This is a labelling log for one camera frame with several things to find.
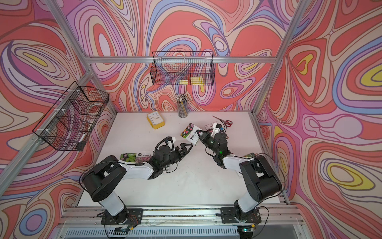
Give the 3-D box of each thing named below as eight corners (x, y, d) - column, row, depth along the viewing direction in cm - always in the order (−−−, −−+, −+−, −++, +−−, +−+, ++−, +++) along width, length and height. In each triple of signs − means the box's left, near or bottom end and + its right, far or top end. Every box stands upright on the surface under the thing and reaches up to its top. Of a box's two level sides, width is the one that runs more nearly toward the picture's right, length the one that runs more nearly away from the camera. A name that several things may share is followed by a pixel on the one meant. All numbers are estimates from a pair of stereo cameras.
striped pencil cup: (178, 118, 119) (176, 100, 105) (178, 112, 124) (176, 93, 109) (188, 118, 119) (187, 99, 105) (188, 112, 124) (187, 93, 109)
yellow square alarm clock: (153, 130, 111) (152, 127, 108) (146, 117, 120) (145, 114, 117) (165, 125, 114) (165, 122, 112) (157, 112, 123) (157, 109, 121)
